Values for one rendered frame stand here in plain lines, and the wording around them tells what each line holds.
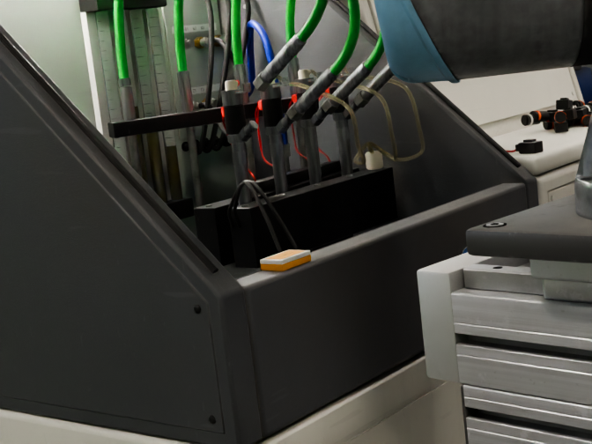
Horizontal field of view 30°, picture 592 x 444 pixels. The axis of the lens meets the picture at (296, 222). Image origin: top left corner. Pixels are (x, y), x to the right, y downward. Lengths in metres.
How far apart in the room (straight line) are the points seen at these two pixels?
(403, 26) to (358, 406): 0.64
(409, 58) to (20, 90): 0.59
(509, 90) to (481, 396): 1.27
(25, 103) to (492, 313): 0.59
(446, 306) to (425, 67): 0.22
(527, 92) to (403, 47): 1.43
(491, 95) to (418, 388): 0.79
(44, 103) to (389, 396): 0.52
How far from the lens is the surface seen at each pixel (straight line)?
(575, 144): 1.77
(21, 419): 1.36
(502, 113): 2.04
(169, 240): 1.10
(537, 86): 2.19
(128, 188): 1.14
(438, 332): 0.88
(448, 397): 1.43
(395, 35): 0.72
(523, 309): 0.83
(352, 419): 1.26
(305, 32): 1.38
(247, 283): 1.11
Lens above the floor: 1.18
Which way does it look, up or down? 9 degrees down
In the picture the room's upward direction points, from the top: 7 degrees counter-clockwise
